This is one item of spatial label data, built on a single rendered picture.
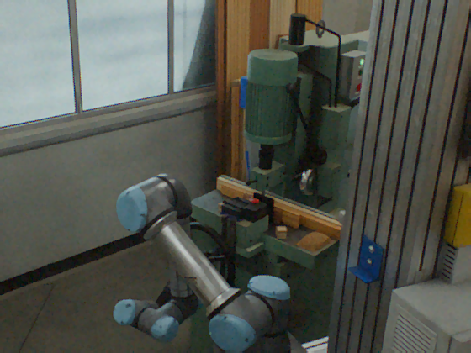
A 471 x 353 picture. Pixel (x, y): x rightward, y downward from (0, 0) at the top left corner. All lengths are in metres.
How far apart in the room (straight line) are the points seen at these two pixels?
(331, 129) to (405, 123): 1.06
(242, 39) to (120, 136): 0.91
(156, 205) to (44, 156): 1.83
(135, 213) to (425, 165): 0.76
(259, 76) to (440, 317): 1.17
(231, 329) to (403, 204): 0.55
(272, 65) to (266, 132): 0.24
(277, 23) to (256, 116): 1.86
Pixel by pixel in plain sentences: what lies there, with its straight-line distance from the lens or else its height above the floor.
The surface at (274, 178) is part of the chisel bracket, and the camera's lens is 2.58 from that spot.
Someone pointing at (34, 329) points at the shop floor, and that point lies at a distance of 3.55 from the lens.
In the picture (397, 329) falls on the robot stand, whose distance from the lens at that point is 1.61.
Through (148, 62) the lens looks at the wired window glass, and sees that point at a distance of 3.91.
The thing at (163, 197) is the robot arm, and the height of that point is 1.26.
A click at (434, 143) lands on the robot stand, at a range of 1.48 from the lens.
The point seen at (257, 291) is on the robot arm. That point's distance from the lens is 1.85.
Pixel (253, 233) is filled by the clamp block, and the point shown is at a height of 0.92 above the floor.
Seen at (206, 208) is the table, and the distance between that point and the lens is 2.61.
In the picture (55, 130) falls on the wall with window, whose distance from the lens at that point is 3.59.
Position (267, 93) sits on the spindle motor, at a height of 1.39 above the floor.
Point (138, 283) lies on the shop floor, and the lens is 3.83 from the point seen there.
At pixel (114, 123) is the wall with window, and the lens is 3.77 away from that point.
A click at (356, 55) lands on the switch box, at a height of 1.48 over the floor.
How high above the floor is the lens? 2.06
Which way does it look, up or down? 26 degrees down
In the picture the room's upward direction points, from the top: 2 degrees clockwise
